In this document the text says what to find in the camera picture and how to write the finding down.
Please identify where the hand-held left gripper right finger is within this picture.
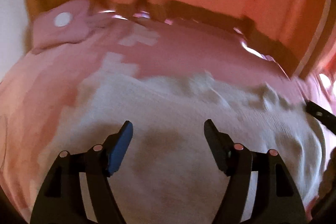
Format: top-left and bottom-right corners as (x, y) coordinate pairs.
(203, 119), (308, 224)

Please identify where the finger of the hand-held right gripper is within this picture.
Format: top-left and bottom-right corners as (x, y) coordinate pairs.
(305, 100), (336, 136)

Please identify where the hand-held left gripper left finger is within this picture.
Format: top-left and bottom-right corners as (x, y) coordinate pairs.
(30, 120), (134, 224)

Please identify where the white sweater with black hearts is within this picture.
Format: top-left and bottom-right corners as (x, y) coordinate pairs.
(39, 73), (328, 224)

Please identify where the pink printed blanket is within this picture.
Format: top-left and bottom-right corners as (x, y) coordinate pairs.
(0, 17), (336, 224)

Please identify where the pink pillow with white dot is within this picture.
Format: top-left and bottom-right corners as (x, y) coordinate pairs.
(31, 0), (117, 54)

